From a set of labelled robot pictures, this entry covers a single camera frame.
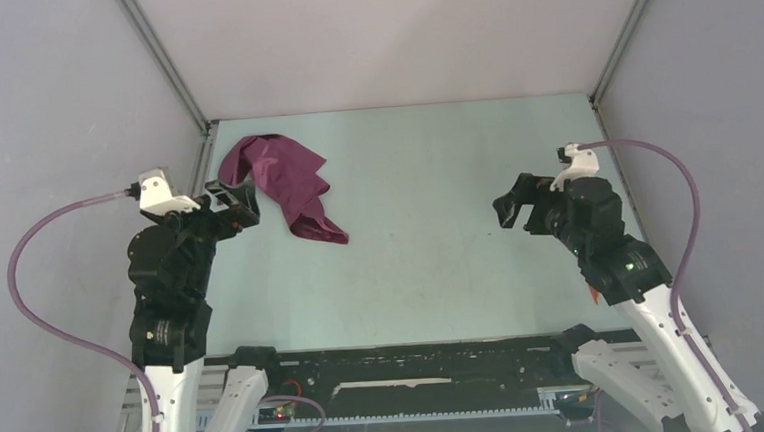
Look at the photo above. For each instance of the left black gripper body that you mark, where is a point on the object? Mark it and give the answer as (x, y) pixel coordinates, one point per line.
(227, 221)

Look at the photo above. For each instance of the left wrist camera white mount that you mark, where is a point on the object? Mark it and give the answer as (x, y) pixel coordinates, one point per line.
(156, 196)

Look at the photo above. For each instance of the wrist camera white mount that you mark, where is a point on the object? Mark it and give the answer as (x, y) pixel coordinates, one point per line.
(577, 163)
(156, 196)

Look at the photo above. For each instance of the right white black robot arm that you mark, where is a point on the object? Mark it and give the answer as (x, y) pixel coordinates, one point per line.
(695, 395)

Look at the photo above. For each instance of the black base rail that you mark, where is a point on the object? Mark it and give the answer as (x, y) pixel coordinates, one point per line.
(421, 381)

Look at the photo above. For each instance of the maroon satin cloth napkin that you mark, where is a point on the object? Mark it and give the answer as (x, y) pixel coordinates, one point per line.
(287, 172)

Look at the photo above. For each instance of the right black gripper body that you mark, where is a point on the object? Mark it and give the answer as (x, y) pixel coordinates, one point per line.
(546, 216)

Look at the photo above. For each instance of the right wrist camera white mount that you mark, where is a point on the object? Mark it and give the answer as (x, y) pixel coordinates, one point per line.
(577, 163)

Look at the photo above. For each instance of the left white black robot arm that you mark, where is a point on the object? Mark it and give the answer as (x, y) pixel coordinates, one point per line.
(170, 267)

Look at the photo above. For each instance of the right aluminium corner post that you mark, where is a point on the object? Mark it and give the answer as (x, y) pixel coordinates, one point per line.
(617, 53)

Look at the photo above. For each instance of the aluminium corner post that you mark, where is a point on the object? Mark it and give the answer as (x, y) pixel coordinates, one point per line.
(142, 26)
(617, 53)

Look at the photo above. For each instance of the left aluminium corner post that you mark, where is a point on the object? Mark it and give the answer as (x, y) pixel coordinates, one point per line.
(142, 26)

